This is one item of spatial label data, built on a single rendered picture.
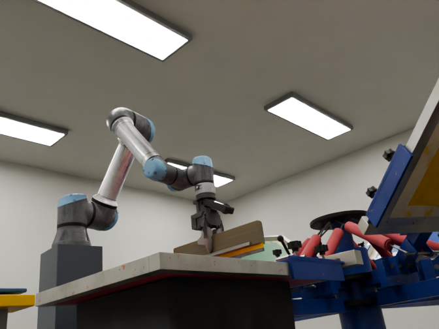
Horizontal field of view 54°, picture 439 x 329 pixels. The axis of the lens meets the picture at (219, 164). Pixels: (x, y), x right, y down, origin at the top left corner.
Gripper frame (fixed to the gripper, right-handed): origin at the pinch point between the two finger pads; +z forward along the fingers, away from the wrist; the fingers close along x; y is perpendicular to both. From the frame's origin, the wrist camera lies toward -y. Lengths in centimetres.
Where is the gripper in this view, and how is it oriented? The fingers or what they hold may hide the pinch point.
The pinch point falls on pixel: (215, 250)
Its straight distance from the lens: 151.7
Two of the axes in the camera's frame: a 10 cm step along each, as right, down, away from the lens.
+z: 1.1, 9.2, -3.8
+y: -7.2, 3.3, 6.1
